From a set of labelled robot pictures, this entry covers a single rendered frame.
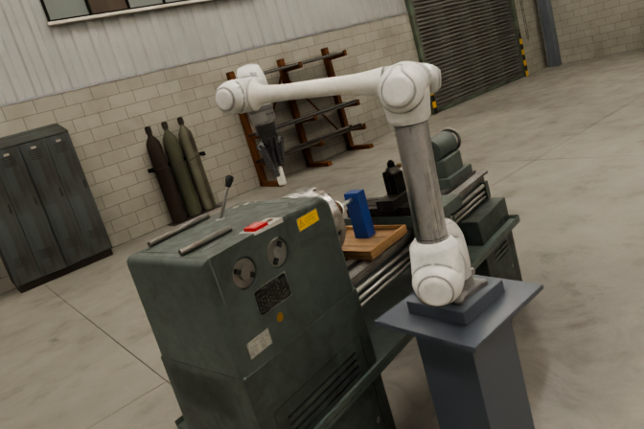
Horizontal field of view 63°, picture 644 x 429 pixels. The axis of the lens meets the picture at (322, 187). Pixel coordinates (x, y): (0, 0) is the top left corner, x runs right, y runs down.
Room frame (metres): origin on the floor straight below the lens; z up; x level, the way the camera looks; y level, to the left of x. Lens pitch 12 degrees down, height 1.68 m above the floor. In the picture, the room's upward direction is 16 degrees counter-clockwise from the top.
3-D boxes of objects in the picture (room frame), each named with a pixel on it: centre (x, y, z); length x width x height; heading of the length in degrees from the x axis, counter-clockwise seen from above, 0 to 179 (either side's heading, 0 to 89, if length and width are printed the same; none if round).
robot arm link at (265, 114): (1.92, 0.14, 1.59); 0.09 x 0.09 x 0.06
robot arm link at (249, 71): (1.91, 0.14, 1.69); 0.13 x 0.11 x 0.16; 158
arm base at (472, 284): (1.77, -0.37, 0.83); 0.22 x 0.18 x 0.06; 127
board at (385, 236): (2.34, -0.09, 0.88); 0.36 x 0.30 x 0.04; 47
